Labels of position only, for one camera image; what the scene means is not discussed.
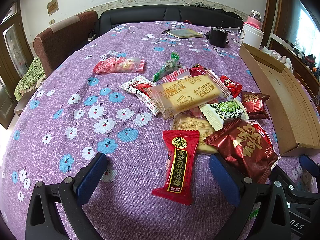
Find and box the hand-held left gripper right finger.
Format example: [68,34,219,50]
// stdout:
[209,153,292,240]

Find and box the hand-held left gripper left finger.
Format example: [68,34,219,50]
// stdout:
[25,152,108,240]

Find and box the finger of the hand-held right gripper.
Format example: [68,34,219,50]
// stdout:
[299,154,320,178]
[271,166,320,200]

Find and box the red and black candy packet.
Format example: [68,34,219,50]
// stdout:
[151,130,200,205]

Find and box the white and green snack packet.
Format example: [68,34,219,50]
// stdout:
[199,99,250,131]

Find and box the cardboard box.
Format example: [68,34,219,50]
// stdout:
[239,42,320,157]

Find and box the clear cheese biscuit packet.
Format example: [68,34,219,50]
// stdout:
[144,70,232,120]

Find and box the white and red snack packet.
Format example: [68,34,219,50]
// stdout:
[119,75,160,117]

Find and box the pink checkered-end snack packet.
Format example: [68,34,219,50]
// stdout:
[94,56,146,75]

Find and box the green candy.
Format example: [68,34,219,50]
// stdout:
[152,51,182,82]

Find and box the large dark red packet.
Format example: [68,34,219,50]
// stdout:
[204,119,278,184]

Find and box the purple floral tablecloth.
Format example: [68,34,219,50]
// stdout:
[0,21,320,240]

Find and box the pale biscuit packet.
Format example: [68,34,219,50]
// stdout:
[171,114,217,154]

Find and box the small dark brown packet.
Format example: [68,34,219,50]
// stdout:
[240,91,270,120]

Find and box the wooden sideboard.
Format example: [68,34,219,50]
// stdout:
[260,34,320,98]

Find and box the small red cartoon packet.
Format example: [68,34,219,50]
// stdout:
[220,75,243,98]

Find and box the wooden stool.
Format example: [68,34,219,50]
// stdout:
[14,102,28,116]

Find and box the white cloth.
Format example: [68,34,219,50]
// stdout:
[261,46,293,72]

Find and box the red gingham cookie packet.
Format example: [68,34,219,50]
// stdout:
[162,66,190,82]

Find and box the green blanket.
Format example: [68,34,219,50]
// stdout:
[14,57,47,102]

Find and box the window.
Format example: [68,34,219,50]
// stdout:
[297,2,320,63]

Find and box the white jar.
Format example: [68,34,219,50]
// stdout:
[240,22,264,49]

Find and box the brown armchair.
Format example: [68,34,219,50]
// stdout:
[33,10,98,78]

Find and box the black cup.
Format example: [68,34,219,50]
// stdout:
[208,25,229,48]

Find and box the clear plastic cup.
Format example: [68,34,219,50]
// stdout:
[224,26,242,47]

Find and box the wooden glass door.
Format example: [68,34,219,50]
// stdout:
[0,0,34,130]

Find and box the yellow-green notebook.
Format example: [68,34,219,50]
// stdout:
[166,28,204,39]

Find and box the pink lidded jar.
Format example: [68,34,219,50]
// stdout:
[246,10,262,29]

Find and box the black leather sofa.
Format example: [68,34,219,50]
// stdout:
[96,5,244,34]

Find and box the dark clothing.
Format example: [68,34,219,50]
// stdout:
[185,1,243,18]

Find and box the wall plaque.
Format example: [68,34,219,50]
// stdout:
[47,0,59,16]

